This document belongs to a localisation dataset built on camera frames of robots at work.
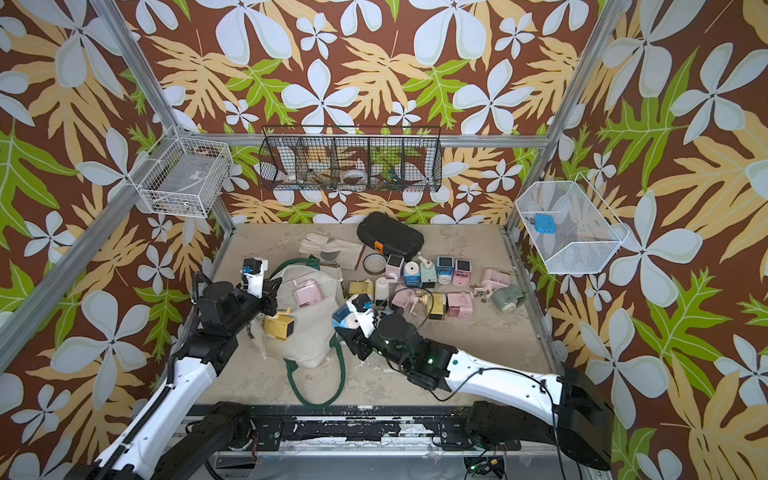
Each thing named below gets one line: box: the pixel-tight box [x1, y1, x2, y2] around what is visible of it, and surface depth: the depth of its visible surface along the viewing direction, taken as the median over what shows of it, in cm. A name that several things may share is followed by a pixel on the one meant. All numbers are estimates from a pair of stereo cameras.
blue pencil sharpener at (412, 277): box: [404, 261, 421, 288], surface depth 100 cm
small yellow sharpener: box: [263, 307, 295, 341], surface depth 88 cm
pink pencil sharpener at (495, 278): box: [481, 268, 512, 291], surface depth 101 cm
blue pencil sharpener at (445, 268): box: [436, 256, 455, 285], surface depth 101 cm
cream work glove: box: [299, 232, 363, 270], surface depth 114 cm
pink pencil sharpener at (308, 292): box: [293, 279, 323, 306], surface depth 95 cm
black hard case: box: [357, 212, 425, 260], surface depth 113 cm
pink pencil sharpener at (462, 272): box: [452, 259, 472, 287], surface depth 103 cm
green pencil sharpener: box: [418, 255, 437, 288], surface depth 101 cm
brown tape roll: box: [362, 253, 387, 275], surface depth 110 cm
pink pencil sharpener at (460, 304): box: [447, 292, 474, 319], surface depth 95 cm
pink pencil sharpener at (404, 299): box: [391, 288, 418, 315], surface depth 97 cm
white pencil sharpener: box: [375, 276, 390, 305], surface depth 98 cm
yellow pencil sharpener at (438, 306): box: [428, 293, 447, 320], surface depth 95 cm
